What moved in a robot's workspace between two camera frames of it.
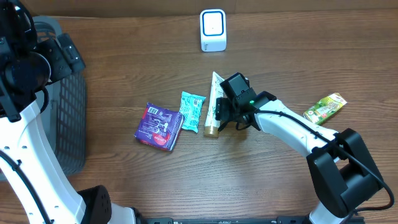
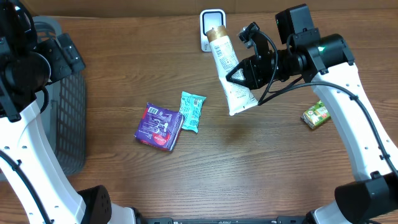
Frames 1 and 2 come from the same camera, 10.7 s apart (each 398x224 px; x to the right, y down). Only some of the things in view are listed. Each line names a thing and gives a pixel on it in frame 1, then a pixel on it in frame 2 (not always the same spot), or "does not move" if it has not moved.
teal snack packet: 189,110 does not move
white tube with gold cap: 211,127 → 238,97
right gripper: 226,114 → 256,79
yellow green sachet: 324,108 does not move
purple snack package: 158,127 does not move
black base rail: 248,220 does not move
